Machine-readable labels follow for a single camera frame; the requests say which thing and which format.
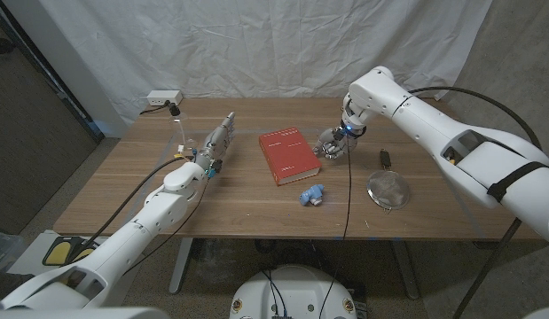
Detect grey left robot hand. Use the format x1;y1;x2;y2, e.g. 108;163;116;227
194;111;237;172

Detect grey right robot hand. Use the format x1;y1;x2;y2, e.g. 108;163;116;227
312;127;359;160

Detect clear plastic bottle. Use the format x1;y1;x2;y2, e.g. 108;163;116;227
169;113;189;147

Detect thick red book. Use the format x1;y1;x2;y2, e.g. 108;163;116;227
257;127;323;187

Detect blue toy elephant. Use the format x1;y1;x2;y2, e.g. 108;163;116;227
298;183;325;207

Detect white power strip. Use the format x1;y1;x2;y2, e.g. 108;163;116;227
146;89;184;106

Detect white backdrop sheet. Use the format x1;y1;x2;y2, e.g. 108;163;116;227
36;0;495;129

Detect grey metal table leg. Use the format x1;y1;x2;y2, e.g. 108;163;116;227
169;237;194;295
391;241;420;301

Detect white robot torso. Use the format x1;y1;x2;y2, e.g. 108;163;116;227
228;264;358;319

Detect black and yellow foot pedal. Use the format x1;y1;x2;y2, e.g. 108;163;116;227
42;236;102;267

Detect white floor board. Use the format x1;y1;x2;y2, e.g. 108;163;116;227
7;229;106;274

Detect clear plastic bin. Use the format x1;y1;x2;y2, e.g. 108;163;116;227
0;230;27;271

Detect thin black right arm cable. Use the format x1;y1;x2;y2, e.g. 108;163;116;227
318;134;353;319

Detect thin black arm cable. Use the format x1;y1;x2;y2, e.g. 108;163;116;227
318;134;353;319
122;175;211;276

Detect metal mesh sieve black handle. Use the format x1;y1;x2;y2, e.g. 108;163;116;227
365;149;411;212

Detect black power strip cord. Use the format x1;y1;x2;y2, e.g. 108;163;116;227
139;104;171;116

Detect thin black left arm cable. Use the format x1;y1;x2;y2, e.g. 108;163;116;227
122;175;211;276

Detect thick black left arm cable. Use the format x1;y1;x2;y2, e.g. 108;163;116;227
60;154;196;267

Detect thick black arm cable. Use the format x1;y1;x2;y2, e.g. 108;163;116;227
408;86;544;319
60;154;196;267

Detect thin cables on torso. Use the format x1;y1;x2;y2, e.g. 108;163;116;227
260;268;289;319

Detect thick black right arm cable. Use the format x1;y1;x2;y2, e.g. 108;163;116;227
408;86;544;319

